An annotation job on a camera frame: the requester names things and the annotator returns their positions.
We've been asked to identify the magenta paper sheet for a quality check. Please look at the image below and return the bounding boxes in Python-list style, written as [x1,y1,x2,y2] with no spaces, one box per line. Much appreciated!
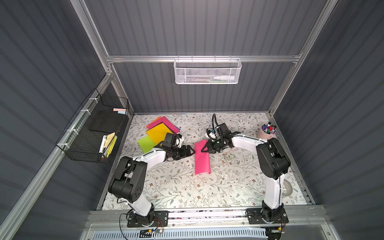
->
[195,140,211,175]
[147,117,179,134]

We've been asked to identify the yellow paper sheet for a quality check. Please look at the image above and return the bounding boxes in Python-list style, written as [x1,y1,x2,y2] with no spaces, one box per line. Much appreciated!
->
[147,123,174,145]

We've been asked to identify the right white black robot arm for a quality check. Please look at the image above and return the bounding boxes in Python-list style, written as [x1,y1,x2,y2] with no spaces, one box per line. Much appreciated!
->
[203,124,291,224]

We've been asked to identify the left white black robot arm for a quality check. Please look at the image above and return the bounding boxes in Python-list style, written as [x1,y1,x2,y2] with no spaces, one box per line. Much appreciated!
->
[108,134,196,217]

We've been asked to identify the lime green paper sheet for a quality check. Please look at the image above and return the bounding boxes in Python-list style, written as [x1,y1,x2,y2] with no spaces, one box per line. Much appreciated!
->
[138,136,157,153]

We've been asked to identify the cup of coloured markers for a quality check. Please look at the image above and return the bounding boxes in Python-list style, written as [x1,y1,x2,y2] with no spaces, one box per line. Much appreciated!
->
[257,122,277,140]

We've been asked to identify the yellow notepad in basket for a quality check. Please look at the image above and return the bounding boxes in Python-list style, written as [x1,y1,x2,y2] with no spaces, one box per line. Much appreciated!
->
[99,133,118,160]

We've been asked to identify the white marker in basket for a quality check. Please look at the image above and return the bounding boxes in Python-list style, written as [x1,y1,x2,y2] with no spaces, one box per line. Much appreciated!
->
[213,76,236,83]

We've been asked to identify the pink sticky notes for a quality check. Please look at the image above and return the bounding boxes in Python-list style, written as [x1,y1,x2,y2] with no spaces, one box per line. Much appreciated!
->
[113,108,127,115]

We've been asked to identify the clear tape roll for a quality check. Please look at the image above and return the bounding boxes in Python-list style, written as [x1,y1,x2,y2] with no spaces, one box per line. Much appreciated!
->
[282,180,293,197]

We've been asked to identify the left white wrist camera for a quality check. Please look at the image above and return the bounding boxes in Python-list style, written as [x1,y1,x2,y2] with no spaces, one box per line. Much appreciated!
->
[175,134,184,148]

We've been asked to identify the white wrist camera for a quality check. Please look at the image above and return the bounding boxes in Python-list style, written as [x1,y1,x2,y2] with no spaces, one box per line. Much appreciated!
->
[175,134,184,148]
[205,128,218,141]

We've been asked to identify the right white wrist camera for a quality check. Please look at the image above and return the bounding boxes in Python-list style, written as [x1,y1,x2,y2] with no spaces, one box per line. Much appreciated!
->
[205,128,218,141]

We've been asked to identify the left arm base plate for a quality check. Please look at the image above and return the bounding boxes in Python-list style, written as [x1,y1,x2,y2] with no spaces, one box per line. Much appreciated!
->
[126,210,169,228]

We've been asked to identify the white wire mesh basket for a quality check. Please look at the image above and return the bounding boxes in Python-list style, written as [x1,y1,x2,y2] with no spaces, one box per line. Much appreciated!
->
[173,56,242,85]

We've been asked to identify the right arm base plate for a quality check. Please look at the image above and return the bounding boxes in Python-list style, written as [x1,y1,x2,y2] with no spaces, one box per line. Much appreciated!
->
[245,206,290,226]

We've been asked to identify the black wire wall basket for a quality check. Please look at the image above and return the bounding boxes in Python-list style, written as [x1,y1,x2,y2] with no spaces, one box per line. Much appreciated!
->
[57,91,130,164]

